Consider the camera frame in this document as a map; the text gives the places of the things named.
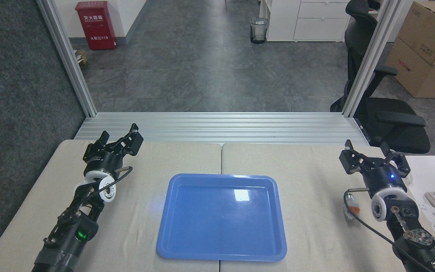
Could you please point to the silver aluminium post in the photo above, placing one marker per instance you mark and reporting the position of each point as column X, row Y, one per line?
column 70, row 60
column 370, row 60

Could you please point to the red fire extinguisher box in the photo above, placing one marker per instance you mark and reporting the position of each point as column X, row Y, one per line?
column 96, row 24

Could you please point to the white drawer cabinet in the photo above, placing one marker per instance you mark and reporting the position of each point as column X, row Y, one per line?
column 308, row 20

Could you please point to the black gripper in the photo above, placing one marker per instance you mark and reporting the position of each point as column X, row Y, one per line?
column 106, row 162
column 383, row 179

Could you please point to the blue plastic tray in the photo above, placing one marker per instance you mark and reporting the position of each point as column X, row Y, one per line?
column 221, row 223

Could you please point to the white computer mouse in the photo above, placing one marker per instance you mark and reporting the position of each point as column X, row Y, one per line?
column 409, row 178

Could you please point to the large brown cardboard box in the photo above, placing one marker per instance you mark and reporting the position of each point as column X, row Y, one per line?
column 414, row 73
column 429, row 32

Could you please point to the white orange switch part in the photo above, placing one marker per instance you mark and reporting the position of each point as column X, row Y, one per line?
column 352, row 207

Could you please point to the silver aluminium frame rail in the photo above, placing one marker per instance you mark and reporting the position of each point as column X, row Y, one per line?
column 221, row 128

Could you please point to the black office chair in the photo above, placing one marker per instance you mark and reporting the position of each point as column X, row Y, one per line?
column 391, row 121

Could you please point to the white power strip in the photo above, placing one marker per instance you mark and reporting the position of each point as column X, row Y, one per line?
column 434, row 221

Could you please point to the small open cardboard box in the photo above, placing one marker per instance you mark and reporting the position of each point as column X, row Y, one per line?
column 80, row 56

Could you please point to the black mesh trash bin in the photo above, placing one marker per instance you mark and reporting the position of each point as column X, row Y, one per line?
column 259, row 32

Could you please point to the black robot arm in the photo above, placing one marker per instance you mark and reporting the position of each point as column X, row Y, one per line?
column 410, row 230
column 70, row 234

